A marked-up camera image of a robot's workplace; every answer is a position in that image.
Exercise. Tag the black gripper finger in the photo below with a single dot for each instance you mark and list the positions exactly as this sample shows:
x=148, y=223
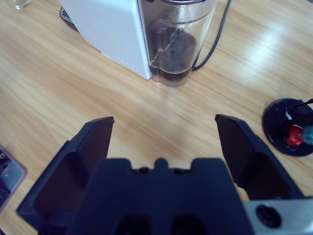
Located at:
x=256, y=166
x=68, y=166

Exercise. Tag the clear drinking glass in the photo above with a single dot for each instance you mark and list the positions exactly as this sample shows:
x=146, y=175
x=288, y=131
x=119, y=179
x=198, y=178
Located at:
x=20, y=3

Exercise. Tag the red coffee capsule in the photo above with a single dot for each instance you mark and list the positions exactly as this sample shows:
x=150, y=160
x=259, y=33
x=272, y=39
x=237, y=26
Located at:
x=294, y=137

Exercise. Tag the teal coffee capsule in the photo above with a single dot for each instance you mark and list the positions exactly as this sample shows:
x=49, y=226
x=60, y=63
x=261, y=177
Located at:
x=308, y=134

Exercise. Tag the white capsule coffee machine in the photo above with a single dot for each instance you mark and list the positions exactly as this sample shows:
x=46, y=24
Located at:
x=110, y=29

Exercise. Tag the black capsule holder with rods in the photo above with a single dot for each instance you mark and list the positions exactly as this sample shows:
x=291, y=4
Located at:
x=274, y=127

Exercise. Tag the clear water tank black lid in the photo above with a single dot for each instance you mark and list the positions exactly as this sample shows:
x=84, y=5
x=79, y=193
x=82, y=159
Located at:
x=176, y=49

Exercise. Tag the white mount plate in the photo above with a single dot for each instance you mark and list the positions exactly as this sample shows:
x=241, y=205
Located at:
x=17, y=171

